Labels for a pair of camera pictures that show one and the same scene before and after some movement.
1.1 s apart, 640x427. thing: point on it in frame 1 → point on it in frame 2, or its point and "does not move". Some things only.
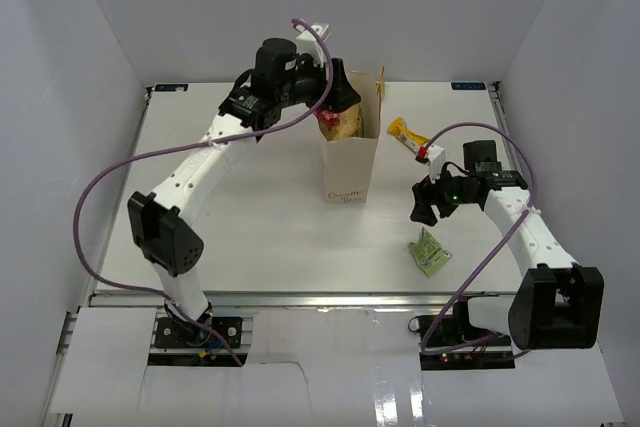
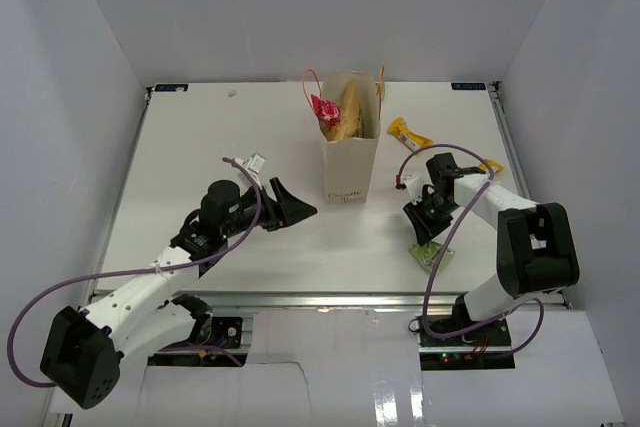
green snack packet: x=428 y=253 does not move
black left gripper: x=342 y=94 → x=294 y=209
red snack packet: x=328 y=116 does not move
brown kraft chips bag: x=350 y=125 does not move
